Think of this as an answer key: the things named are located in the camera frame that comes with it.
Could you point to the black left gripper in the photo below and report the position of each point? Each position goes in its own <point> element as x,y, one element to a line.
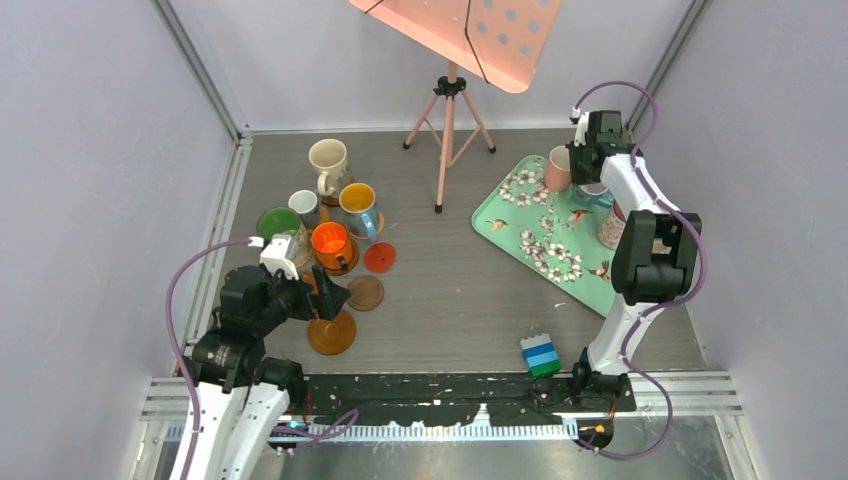
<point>325,304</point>

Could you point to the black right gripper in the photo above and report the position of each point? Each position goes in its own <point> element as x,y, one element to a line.
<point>577,176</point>

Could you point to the large ridged brown wooden coaster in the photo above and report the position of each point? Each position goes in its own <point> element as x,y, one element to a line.
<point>346,266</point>

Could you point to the dark walnut coaster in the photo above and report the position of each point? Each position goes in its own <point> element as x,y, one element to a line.
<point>366,293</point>

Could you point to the white inside teal mug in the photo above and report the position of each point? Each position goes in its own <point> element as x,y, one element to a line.
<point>593,195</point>

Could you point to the pink white inside mug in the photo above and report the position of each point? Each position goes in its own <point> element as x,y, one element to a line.
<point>557,175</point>

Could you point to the orange mug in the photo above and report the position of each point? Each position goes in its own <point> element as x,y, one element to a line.
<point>330,242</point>

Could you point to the red round paper coaster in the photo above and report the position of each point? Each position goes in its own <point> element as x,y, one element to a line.
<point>380,257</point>

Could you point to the woven rattan coaster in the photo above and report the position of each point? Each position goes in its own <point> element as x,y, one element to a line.
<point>364,226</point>

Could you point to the pink inside floral mug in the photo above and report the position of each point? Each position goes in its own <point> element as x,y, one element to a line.
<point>611,228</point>

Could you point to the green inside cream mug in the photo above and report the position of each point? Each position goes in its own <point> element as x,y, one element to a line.
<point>283,220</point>

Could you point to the small blue patterned mug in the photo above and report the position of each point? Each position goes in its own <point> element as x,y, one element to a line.
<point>306,204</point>

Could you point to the yellow inside blue mug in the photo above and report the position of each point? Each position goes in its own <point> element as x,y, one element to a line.
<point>358,198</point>

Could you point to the cream shell pattern mug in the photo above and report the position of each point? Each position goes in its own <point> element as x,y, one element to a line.
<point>329,158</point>

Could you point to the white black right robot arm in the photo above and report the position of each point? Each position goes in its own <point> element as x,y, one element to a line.
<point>654,262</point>

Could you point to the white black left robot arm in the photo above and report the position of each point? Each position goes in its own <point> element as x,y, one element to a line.
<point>237,392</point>

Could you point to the ridged brown coaster back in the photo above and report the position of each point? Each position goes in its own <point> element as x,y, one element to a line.
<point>331,200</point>

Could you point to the mint green floral tray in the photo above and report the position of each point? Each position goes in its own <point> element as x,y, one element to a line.
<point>549,233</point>

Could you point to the pink music stand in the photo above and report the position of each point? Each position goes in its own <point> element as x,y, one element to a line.
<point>500,41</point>

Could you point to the blue green toy brick stack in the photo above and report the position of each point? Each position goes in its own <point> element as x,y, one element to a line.
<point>540,356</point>

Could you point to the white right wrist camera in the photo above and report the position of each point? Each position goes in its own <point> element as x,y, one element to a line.
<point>581,122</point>

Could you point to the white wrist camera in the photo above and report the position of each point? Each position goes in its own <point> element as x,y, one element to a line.
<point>277,254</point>
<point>581,122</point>

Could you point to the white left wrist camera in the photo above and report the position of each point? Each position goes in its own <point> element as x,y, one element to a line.
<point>277,254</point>

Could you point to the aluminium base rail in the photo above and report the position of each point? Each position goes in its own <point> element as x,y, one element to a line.
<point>464,408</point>

